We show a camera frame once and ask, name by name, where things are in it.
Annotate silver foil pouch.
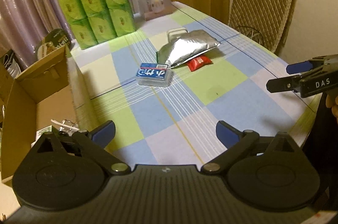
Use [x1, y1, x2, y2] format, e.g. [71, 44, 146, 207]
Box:
[156, 29, 221, 68]

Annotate round snack tin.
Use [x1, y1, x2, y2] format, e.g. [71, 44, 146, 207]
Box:
[34, 28, 71, 60]

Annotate person right hand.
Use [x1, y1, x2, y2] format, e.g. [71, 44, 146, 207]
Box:
[325, 95, 338, 118]

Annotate small red packet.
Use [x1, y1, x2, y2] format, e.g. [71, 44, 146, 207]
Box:
[187, 55, 213, 72]

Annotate white plastic tray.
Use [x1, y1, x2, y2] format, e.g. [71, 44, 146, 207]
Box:
[167, 27, 188, 42]

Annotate green tissue pack bundle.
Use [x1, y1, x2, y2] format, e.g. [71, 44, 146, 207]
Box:
[57, 0, 136, 50]

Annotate blue label clear box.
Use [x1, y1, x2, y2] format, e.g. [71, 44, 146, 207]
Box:
[136, 63, 172, 87]

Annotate brown cardboard box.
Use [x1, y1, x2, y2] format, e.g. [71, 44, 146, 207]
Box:
[1, 46, 77, 185]

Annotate white plastic spoon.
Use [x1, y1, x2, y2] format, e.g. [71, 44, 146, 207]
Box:
[51, 119, 79, 131]

